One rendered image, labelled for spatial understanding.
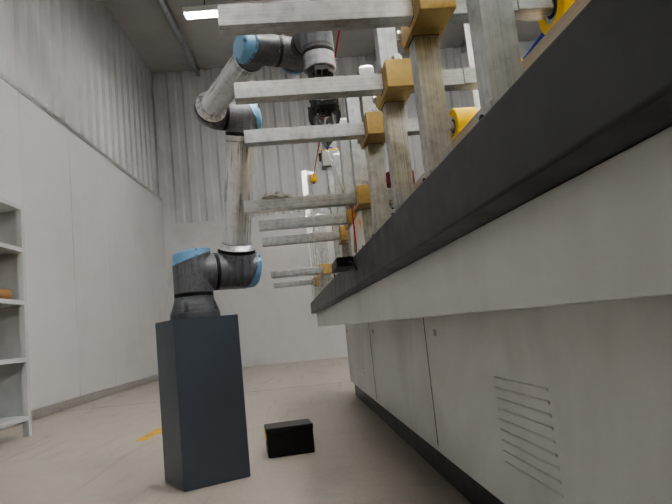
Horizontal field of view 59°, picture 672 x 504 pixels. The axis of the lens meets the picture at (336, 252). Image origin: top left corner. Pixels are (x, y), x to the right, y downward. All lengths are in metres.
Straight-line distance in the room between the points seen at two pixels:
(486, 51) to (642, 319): 0.39
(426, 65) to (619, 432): 0.57
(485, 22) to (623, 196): 0.27
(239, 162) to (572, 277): 1.89
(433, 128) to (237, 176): 1.53
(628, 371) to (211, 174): 9.41
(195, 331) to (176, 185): 7.95
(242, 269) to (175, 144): 8.02
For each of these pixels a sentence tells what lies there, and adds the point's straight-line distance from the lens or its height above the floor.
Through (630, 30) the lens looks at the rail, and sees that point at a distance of 0.37.
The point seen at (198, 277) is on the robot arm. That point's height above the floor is 0.75.
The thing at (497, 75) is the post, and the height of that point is 0.75.
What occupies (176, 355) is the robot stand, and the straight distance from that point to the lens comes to 2.22.
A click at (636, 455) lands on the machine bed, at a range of 0.90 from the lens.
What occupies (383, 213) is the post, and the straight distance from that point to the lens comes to 1.33.
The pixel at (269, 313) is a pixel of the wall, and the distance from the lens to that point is 9.58.
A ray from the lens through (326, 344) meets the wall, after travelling 9.55.
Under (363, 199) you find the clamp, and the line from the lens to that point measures 1.51.
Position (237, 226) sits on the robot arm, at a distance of 2.34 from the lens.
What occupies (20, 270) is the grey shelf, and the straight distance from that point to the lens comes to 4.54.
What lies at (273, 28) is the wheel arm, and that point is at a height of 0.93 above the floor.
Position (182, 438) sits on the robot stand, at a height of 0.18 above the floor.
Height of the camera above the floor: 0.52
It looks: 7 degrees up
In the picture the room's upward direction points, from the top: 6 degrees counter-clockwise
